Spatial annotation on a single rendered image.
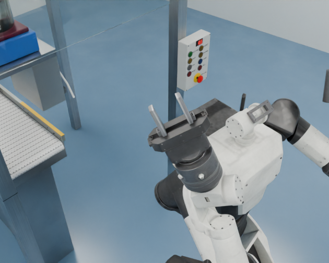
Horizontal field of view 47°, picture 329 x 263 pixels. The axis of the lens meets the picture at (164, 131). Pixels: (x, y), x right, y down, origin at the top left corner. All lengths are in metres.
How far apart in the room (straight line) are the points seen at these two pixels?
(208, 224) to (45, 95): 0.87
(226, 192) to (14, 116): 1.31
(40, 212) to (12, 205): 0.46
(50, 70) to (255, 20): 3.56
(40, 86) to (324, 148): 1.01
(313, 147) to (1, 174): 1.08
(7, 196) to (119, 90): 2.22
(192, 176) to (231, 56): 3.48
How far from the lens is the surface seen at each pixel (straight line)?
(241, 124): 1.05
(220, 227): 0.88
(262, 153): 1.16
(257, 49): 4.38
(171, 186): 1.05
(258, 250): 1.57
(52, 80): 1.50
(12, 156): 1.71
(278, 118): 1.27
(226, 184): 0.82
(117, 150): 3.00
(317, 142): 1.32
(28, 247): 1.86
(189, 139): 0.72
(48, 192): 2.02
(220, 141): 1.15
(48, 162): 1.75
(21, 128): 1.84
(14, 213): 1.67
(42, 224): 2.14
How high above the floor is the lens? 2.06
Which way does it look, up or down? 41 degrees down
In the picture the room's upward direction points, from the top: straight up
